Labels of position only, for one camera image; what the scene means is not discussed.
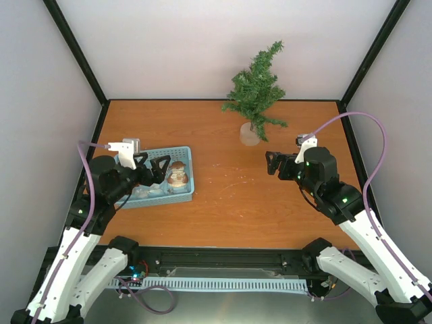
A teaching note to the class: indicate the light blue cable duct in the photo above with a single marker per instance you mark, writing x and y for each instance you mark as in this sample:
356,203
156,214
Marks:
190,284

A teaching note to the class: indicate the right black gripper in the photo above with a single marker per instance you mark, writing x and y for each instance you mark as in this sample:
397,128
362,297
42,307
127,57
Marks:
272,166

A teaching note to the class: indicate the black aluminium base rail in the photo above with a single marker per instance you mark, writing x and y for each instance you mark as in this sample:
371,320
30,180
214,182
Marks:
286,262

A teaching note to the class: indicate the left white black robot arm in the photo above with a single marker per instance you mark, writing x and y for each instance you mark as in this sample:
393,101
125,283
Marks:
66,295

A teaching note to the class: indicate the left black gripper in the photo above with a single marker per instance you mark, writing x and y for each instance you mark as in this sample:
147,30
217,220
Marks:
148,178

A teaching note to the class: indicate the small green christmas tree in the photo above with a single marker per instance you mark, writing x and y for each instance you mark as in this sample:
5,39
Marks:
255,90

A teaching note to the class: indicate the snowman ornament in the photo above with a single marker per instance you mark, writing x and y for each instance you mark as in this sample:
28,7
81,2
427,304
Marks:
177,177

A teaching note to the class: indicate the blue plastic basket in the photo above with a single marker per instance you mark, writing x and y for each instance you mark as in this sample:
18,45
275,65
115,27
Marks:
180,195

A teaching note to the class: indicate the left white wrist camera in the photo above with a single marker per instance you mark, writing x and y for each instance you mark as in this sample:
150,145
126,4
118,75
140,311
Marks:
126,149

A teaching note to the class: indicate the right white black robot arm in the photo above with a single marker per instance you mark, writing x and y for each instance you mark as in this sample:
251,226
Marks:
395,288

